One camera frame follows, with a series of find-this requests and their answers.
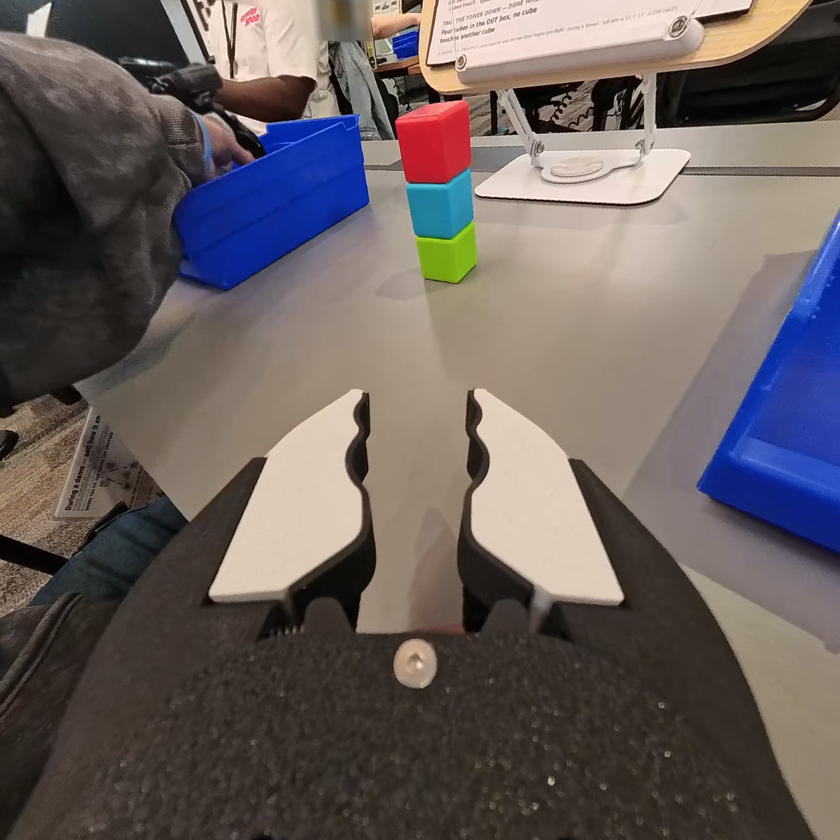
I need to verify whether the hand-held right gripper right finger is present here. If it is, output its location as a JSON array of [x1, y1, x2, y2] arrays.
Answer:
[[457, 388, 626, 606]]

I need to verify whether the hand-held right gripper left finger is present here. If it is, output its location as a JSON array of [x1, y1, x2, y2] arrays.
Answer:
[[208, 389, 377, 605]]

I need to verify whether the red cube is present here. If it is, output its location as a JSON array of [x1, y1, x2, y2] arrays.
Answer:
[[395, 100, 471, 185]]

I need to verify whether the cyan cube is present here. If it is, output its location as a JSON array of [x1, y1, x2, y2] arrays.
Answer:
[[406, 168, 475, 239]]

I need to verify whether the green cube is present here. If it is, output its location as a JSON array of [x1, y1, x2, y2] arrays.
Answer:
[[415, 222, 478, 284]]

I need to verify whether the person's left forearm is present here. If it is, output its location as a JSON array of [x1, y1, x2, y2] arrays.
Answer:
[[0, 31, 214, 411]]

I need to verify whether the grey desk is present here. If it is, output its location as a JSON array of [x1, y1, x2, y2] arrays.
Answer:
[[79, 121, 840, 840]]

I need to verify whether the person's left hand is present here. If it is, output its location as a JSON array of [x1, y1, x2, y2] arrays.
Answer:
[[197, 115, 256, 178]]

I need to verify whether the black hand-held device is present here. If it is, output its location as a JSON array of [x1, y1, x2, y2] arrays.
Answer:
[[118, 58, 225, 112]]

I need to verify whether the blue denim jacket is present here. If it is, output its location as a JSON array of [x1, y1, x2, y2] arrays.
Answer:
[[328, 41, 395, 142]]

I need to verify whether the black white marker sign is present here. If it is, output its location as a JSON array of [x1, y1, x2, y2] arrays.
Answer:
[[161, 0, 224, 60]]

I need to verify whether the person's blue jeans leg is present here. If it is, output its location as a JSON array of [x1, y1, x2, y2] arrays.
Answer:
[[29, 497, 188, 608]]

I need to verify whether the printed paper sheet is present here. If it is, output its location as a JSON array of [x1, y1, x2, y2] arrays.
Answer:
[[54, 410, 165, 519]]

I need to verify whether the printed instruction sheet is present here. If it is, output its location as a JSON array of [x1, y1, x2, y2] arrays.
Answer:
[[427, 0, 756, 70]]

